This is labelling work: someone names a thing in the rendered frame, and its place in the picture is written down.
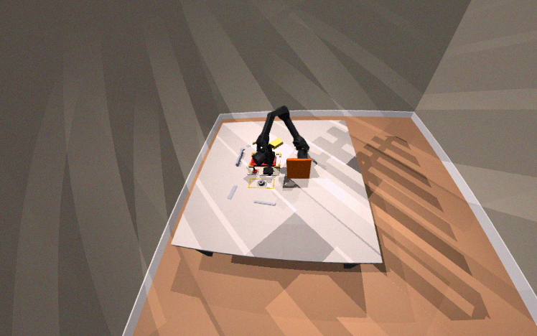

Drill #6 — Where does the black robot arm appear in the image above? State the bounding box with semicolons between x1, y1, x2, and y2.
252;106;309;166

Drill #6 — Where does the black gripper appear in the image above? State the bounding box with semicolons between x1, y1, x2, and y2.
263;151;275;176

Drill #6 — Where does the yellow rectangular block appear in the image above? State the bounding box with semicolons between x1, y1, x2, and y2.
268;138;283;149

